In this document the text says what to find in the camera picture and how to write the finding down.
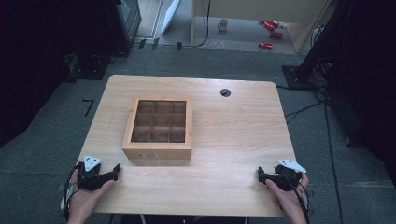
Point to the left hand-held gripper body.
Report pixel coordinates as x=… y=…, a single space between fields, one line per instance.
x=88 y=179

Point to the black stand base plate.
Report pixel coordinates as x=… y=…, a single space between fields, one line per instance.
x=294 y=77

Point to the wooden compartment tea box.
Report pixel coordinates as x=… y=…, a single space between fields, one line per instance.
x=157 y=154

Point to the black table grommet hole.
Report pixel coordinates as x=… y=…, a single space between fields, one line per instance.
x=225 y=92

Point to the person's left hand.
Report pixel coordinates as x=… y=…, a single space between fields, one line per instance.
x=81 y=202

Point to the person's right hand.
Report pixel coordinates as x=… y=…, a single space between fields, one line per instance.
x=291 y=202

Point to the red can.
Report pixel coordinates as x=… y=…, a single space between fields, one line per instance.
x=269 y=25
x=276 y=34
x=265 y=45

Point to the grey mug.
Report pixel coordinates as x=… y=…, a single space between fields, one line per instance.
x=223 y=25

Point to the white panel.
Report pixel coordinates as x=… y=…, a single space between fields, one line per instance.
x=170 y=15

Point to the black cabinet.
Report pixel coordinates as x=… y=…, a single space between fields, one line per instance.
x=124 y=25

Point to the light wooden shelf frame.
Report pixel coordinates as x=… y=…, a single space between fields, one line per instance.
x=305 y=34

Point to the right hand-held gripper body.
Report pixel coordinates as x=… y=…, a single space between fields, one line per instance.
x=286 y=180

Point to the black floor plate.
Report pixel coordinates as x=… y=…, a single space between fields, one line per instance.
x=88 y=71

